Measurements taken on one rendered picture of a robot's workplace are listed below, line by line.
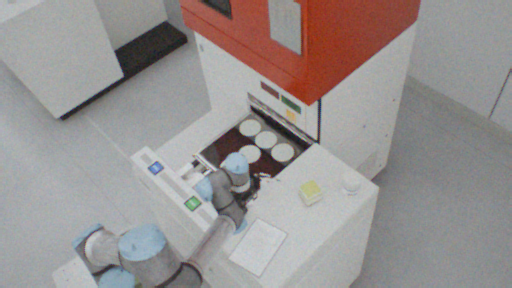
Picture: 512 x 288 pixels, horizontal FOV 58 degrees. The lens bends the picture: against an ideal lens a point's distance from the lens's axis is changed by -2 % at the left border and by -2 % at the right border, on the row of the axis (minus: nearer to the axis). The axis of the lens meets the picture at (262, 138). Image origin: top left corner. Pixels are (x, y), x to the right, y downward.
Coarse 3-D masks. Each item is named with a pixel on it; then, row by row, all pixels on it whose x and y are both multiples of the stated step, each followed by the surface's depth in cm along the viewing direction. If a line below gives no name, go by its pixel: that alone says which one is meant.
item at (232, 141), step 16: (224, 144) 216; (240, 144) 216; (256, 144) 215; (288, 144) 214; (208, 160) 211; (224, 160) 210; (272, 160) 209; (288, 160) 208; (256, 176) 204; (272, 176) 203
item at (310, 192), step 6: (312, 180) 184; (300, 186) 183; (306, 186) 183; (312, 186) 182; (318, 186) 182; (300, 192) 184; (306, 192) 181; (312, 192) 181; (318, 192) 181; (306, 198) 180; (312, 198) 180; (318, 198) 183; (306, 204) 183; (312, 204) 184
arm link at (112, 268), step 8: (112, 264) 153; (96, 272) 152; (104, 272) 152; (112, 272) 151; (120, 272) 152; (96, 280) 154; (104, 280) 150; (112, 280) 152; (120, 280) 153; (128, 280) 154
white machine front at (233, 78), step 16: (208, 48) 230; (208, 64) 241; (224, 64) 227; (240, 64) 215; (208, 80) 253; (224, 80) 238; (240, 80) 224; (256, 80) 212; (240, 96) 235; (256, 96) 222; (272, 96) 210; (288, 96) 200; (304, 112) 198; (320, 112) 192; (304, 128) 206; (304, 144) 216
